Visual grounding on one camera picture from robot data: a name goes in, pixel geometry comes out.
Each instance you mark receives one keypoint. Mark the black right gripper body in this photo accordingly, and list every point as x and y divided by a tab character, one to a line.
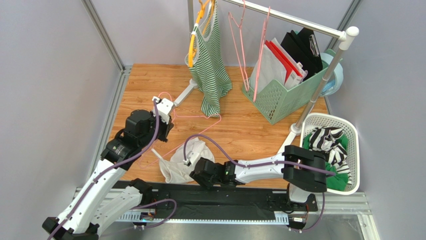
196	171

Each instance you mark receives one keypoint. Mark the light blue round object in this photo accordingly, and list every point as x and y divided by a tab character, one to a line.
336	79

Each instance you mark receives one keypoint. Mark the black folder with clip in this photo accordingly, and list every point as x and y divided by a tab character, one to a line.
303	48

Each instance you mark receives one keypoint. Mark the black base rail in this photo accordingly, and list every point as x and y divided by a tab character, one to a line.
194	202

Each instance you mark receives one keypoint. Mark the white paper box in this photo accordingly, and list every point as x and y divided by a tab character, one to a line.
293	80

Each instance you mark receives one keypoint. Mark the green plastic basket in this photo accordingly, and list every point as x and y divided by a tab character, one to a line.
275	102

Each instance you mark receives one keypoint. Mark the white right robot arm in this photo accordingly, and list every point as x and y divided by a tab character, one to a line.
303	169

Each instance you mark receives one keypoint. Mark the white laundry basket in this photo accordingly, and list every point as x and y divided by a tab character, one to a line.
320	120

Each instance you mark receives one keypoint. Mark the pink wire hanger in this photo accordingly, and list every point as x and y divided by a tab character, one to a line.
184	126
260	52
240	52

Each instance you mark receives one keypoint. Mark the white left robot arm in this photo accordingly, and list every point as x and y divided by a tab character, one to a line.
86	218

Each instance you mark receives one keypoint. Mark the red folder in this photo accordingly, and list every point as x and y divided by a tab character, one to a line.
286	62

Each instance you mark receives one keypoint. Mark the silver clothes rack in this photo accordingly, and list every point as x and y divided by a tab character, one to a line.
345	38

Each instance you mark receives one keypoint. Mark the green garment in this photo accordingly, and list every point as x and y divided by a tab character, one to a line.
337	182

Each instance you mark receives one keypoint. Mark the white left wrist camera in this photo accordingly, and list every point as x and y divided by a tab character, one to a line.
163	106

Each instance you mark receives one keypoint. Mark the green striped tank top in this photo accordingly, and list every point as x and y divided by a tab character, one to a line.
208	70

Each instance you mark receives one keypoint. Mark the white tank top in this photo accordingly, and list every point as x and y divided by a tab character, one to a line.
177	169

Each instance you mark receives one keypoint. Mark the grey translucent folder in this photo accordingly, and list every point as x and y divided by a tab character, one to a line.
271	68

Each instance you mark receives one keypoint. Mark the yellow plastic hanger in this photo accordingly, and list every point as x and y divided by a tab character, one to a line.
193	44

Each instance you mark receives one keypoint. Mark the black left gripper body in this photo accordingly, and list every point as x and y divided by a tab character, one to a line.
163	128

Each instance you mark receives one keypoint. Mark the black white striped garment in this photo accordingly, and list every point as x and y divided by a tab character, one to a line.
332	143

